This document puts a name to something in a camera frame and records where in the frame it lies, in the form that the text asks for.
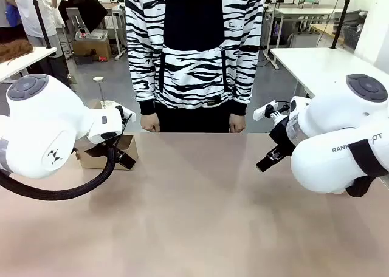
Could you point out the long white background table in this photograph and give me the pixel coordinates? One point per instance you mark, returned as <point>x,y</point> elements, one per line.
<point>307,11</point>

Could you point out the large white table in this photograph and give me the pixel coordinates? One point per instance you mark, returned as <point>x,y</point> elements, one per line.
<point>316,64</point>

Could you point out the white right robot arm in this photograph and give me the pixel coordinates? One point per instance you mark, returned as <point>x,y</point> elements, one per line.
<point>328,128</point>

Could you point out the brown cardboard cup carrier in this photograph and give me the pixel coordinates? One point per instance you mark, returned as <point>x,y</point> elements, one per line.
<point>127,146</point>

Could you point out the person in white shirt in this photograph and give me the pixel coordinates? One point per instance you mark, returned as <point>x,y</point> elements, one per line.
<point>33,12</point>

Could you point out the thin metal rod with disc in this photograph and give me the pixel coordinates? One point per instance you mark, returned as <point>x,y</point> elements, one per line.
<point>101,91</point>

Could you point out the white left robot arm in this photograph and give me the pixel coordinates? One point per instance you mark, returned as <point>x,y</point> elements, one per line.
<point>45,122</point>

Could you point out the person in blue top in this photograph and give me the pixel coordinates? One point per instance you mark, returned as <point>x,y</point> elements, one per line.
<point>7,12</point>

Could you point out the black hanging cloth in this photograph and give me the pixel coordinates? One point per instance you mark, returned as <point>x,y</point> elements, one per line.
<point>83,6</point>

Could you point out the person's right hand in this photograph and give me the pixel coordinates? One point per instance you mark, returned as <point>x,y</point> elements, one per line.
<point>150,125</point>

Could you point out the beige wooden table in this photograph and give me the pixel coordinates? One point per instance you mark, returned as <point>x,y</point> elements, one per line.
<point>326,31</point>

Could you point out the brown furry object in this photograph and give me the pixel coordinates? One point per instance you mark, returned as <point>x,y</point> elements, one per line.
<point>13,49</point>

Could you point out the grey metal background table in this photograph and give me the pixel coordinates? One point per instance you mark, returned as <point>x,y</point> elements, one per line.
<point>117,25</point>

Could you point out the black stand pole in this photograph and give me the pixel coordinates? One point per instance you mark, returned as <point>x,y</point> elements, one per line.
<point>342,19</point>
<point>42,19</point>

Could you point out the person's left hand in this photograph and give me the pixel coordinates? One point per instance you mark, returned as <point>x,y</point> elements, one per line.
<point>237,125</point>

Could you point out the white table with round leg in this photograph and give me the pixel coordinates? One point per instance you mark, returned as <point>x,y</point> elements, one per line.
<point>21,61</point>

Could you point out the person in zebra hoodie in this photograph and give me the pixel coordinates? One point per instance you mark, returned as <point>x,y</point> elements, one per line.
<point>191,46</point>

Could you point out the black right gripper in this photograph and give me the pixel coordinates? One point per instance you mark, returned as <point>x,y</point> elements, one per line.
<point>281,134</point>

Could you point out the cardboard box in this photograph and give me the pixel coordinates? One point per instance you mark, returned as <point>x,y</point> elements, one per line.
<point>91,50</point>

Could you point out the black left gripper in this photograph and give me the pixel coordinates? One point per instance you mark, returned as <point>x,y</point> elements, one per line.
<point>98,149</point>

